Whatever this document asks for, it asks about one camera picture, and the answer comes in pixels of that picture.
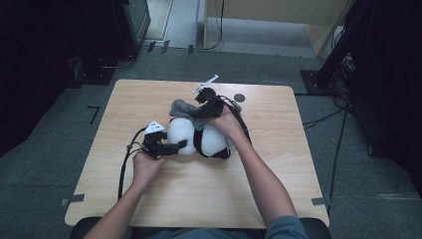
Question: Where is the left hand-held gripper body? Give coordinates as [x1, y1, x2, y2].
[141, 119, 166, 159]

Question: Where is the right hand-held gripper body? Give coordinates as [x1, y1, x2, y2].
[192, 74, 226, 120]

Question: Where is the grey fluffy cloth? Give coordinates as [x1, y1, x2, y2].
[168, 99, 213, 131]

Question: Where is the panda plush toy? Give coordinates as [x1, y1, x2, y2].
[166, 117, 238, 159]

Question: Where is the person's right hand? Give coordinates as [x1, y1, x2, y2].
[208, 105, 249, 144]

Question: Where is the person's left hand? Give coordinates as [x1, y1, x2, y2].
[131, 150, 169, 189]

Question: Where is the black floor plate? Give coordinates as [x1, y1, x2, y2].
[68, 56, 115, 89]

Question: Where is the grey tape strip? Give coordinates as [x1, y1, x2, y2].
[60, 193, 86, 207]
[311, 196, 332, 207]

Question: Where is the light wooden furniture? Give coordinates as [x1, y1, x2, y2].
[202, 0, 354, 58]

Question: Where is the black cabinet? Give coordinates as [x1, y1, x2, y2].
[110, 0, 152, 59]

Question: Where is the dark curtain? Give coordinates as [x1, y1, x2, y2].
[0, 0, 113, 157]
[347, 0, 422, 197]

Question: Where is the black metal stand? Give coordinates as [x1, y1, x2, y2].
[315, 0, 376, 88]

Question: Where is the right hand-held gripper cable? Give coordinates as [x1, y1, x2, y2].
[217, 94, 253, 145]

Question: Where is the hand-held gripper cable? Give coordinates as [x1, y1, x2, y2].
[117, 126, 148, 202]
[217, 94, 253, 145]

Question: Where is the left hand-held gripper cable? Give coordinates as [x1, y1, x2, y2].
[117, 126, 148, 202]

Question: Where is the hanging black cable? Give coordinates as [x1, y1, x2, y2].
[203, 0, 226, 52]

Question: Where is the black stand base plate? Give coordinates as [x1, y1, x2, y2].
[300, 69, 336, 98]

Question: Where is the thin black floor cable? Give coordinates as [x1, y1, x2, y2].
[303, 108, 347, 131]

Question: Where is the long black floor cable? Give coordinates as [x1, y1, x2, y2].
[326, 106, 349, 217]

